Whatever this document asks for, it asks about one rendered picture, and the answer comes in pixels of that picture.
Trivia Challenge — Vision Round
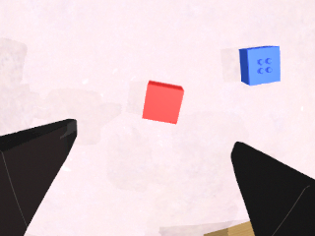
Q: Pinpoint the blue block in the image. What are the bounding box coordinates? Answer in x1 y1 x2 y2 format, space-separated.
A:
239 46 281 87

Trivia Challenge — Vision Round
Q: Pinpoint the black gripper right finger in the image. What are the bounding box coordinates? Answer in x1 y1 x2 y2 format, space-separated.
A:
229 142 315 236

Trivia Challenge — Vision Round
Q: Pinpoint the red block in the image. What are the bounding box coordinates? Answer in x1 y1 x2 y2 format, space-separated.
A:
142 80 184 125

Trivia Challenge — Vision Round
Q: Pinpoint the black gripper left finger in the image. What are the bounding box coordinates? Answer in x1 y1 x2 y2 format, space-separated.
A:
0 118 78 236

